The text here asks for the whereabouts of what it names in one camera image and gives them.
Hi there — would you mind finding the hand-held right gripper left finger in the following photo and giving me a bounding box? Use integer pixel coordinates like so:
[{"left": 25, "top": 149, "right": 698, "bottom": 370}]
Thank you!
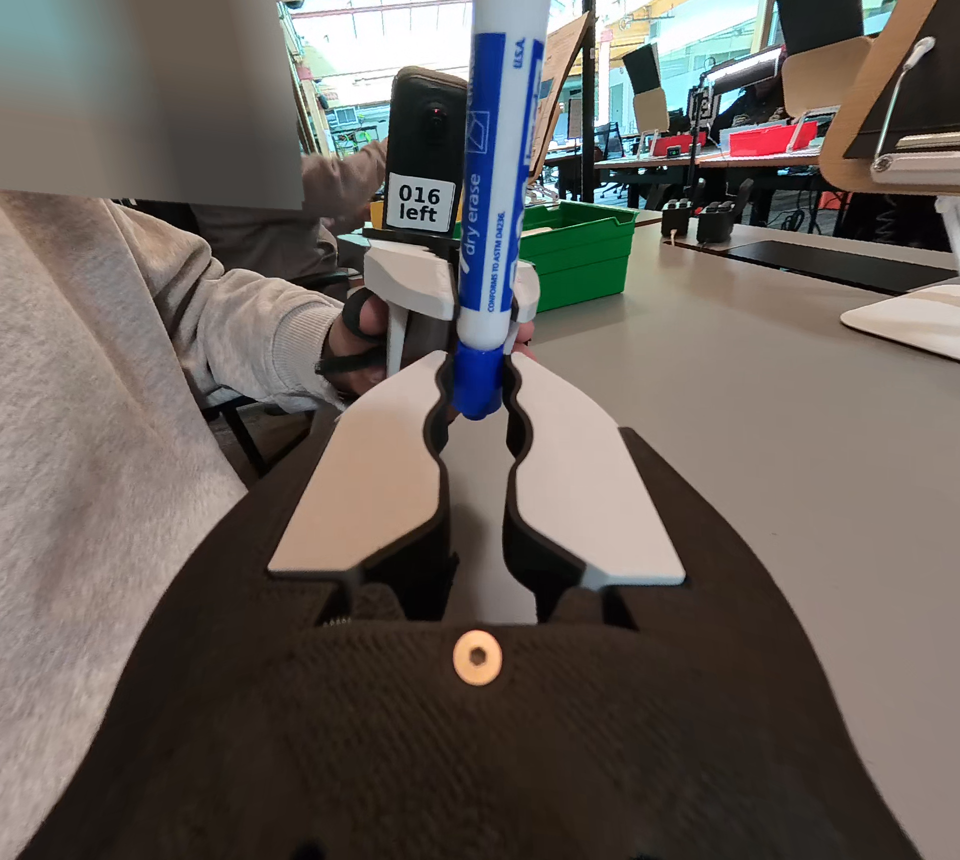
[{"left": 267, "top": 350, "right": 460, "bottom": 622}]

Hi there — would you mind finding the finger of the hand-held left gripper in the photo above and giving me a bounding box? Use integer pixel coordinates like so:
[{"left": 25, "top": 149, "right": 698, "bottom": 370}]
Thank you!
[
  {"left": 363, "top": 241, "right": 460, "bottom": 322},
  {"left": 508, "top": 260, "right": 541, "bottom": 356}
]

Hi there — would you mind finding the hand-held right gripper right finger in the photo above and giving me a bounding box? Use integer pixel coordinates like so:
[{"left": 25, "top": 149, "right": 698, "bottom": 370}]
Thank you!
[{"left": 502, "top": 352, "right": 687, "bottom": 630}]

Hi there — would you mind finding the blue dry erase marker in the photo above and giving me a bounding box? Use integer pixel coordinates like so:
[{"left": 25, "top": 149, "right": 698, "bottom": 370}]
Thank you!
[{"left": 452, "top": 0, "right": 560, "bottom": 422}]

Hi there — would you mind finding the person's left forearm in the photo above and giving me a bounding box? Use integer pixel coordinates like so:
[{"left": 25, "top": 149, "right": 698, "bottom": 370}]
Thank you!
[{"left": 97, "top": 200, "right": 348, "bottom": 414}]

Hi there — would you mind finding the person's left hand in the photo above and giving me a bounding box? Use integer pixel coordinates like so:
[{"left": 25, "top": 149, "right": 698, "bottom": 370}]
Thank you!
[{"left": 324, "top": 291, "right": 537, "bottom": 418}]

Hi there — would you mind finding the green plastic bin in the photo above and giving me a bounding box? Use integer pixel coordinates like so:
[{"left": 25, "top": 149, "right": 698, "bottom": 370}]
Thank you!
[{"left": 517, "top": 200, "right": 639, "bottom": 315}]

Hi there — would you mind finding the plywood panel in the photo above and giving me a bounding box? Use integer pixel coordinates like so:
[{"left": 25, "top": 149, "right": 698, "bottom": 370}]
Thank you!
[{"left": 528, "top": 12, "right": 595, "bottom": 189}]

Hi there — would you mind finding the wooden and black chair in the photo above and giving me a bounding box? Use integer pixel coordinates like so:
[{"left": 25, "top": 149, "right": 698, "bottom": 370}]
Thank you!
[
  {"left": 621, "top": 42, "right": 670, "bottom": 135},
  {"left": 774, "top": 0, "right": 875, "bottom": 120},
  {"left": 817, "top": 0, "right": 960, "bottom": 197}
]

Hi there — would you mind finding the person's grey sweatshirt torso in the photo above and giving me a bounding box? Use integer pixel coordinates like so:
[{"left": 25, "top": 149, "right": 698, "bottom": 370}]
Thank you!
[{"left": 0, "top": 192, "right": 331, "bottom": 860}]

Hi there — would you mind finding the black desk mat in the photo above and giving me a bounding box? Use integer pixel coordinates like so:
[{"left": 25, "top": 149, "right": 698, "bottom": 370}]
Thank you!
[{"left": 723, "top": 241, "right": 957, "bottom": 296}]

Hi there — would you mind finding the lit desk lamp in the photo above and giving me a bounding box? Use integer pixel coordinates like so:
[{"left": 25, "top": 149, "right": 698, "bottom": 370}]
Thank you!
[{"left": 703, "top": 46, "right": 786, "bottom": 87}]

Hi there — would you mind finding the white monitor stand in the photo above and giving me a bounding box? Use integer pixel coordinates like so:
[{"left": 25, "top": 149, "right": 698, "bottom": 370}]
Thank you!
[{"left": 840, "top": 196, "right": 960, "bottom": 362}]

